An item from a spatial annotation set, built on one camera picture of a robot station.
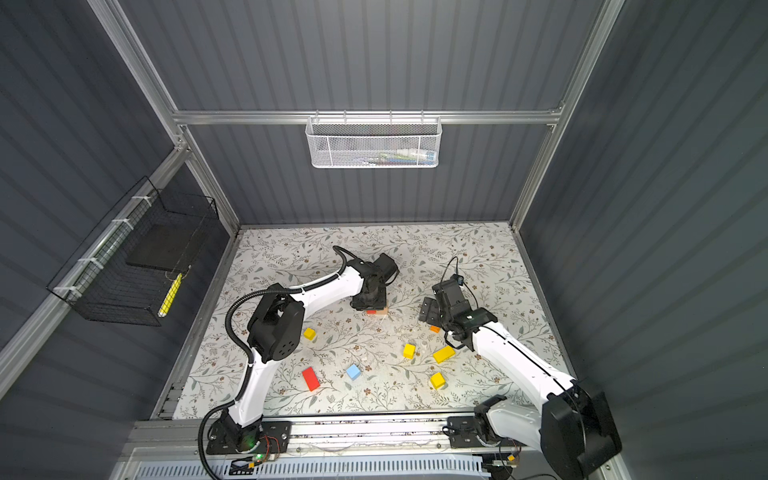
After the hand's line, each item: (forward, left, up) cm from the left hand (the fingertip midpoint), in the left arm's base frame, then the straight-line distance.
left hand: (377, 306), depth 96 cm
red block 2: (-21, +20, -2) cm, 29 cm away
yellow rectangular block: (-17, -19, -1) cm, 25 cm away
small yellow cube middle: (-15, -9, -1) cm, 18 cm away
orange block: (-16, -15, +14) cm, 26 cm away
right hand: (-8, -18, +8) cm, 21 cm away
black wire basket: (-2, +60, +26) cm, 65 cm away
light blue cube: (-21, +7, 0) cm, 22 cm away
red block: (-2, +2, -1) cm, 3 cm away
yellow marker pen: (-10, +48, +25) cm, 55 cm away
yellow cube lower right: (-24, -16, 0) cm, 29 cm away
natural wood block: (-2, -1, -1) cm, 3 cm away
